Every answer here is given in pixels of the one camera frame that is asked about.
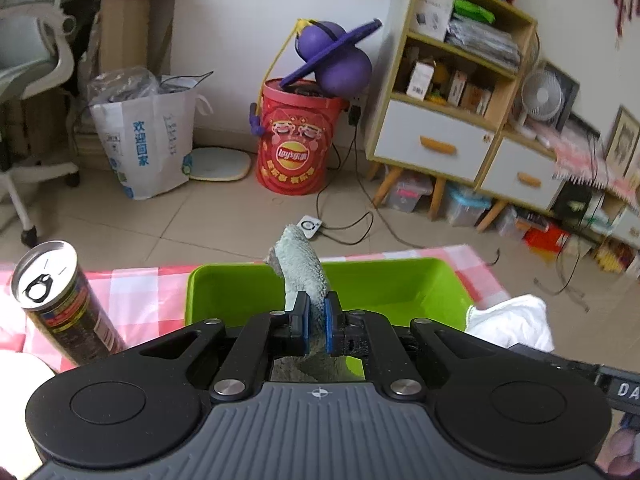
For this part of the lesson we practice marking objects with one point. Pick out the white paper bag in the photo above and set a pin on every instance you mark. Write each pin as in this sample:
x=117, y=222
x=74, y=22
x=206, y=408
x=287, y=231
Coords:
x=145, y=145

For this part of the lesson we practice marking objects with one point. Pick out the small white carton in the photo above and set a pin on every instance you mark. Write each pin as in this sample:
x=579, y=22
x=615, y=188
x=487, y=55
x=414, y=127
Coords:
x=420, y=80

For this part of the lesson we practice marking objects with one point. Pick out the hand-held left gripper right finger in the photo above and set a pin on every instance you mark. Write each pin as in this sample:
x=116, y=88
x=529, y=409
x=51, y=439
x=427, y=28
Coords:
x=330, y=327

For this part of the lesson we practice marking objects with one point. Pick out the pink fringed cloth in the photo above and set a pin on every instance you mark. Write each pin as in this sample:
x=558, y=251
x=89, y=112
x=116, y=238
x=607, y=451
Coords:
x=585, y=160

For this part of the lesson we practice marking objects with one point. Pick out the clear plastic bag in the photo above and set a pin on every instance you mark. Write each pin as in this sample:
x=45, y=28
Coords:
x=122, y=85

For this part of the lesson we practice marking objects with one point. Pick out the red printed bucket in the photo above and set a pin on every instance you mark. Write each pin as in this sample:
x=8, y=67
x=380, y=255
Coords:
x=295, y=165

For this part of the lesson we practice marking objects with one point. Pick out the white desk fan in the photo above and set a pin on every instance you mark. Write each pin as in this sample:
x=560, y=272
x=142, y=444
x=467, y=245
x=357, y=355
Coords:
x=540, y=95

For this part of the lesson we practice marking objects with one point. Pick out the red box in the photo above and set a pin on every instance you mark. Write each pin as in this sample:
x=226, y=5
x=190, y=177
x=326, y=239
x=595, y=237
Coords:
x=545, y=242

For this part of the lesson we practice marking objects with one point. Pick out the low wooden drawer cabinet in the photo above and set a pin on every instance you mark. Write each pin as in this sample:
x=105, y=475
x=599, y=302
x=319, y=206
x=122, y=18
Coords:
x=525, y=175

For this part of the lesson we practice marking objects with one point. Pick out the tall wooden shelf cabinet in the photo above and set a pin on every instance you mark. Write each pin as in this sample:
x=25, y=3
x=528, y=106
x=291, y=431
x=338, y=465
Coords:
x=430, y=130

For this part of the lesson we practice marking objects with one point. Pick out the tall tin can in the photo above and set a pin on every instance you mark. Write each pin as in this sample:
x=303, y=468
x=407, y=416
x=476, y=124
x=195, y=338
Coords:
x=67, y=312

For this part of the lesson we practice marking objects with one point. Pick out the white power adapter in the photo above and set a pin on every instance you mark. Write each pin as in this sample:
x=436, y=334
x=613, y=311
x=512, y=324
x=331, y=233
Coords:
x=310, y=227

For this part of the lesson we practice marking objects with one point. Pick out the clear storage box pink contents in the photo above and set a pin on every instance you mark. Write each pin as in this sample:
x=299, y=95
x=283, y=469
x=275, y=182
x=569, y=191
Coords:
x=407, y=192

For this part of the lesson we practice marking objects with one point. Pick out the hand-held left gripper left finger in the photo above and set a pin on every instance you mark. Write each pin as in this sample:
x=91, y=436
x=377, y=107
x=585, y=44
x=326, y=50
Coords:
x=304, y=327

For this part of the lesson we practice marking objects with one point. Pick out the grey office chair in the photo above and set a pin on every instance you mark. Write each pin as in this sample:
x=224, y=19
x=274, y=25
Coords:
x=35, y=60

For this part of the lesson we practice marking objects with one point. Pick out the cardboard box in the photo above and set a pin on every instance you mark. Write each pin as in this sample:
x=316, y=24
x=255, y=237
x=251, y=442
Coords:
x=135, y=30

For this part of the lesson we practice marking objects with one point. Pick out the stack of grey packets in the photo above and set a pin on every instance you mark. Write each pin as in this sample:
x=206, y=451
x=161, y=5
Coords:
x=485, y=42

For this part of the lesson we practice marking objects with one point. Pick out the purple jump ball toy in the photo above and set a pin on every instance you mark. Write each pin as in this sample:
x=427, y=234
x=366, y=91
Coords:
x=345, y=71

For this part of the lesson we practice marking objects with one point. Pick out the clear storage box blue lid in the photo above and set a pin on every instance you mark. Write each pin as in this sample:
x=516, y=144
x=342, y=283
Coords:
x=467, y=207

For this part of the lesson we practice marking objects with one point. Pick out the white cloth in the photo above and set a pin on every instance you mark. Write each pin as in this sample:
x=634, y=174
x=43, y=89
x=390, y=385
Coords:
x=515, y=320

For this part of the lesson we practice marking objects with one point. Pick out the framed picture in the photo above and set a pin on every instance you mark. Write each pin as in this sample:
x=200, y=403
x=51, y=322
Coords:
x=622, y=142

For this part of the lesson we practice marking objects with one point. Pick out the green plastic bin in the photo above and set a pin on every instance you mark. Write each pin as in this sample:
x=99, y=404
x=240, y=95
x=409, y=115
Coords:
x=395, y=285

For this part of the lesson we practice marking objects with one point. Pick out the person's right hand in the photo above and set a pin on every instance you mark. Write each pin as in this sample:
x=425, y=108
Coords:
x=625, y=452

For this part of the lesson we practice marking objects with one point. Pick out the green bag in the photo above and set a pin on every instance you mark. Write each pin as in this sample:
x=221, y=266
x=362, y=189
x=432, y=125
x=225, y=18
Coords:
x=472, y=10

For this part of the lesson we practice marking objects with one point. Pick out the white round object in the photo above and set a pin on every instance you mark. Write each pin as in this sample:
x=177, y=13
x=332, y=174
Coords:
x=20, y=390

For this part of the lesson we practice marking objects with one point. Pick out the black panel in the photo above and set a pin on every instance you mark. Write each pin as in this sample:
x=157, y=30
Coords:
x=570, y=92

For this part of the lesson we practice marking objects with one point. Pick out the grey-green fluffy cloth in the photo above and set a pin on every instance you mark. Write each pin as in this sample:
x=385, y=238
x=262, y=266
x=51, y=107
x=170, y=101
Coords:
x=300, y=265

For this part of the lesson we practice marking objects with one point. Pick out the white printed box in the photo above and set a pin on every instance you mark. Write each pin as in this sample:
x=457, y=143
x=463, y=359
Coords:
x=430, y=12

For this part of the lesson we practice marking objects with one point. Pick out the pink checkered tablecloth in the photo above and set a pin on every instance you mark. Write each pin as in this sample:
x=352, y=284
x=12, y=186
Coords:
x=140, y=300

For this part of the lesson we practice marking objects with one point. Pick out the white bathroom scale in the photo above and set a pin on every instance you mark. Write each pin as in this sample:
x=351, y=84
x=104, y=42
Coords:
x=217, y=165

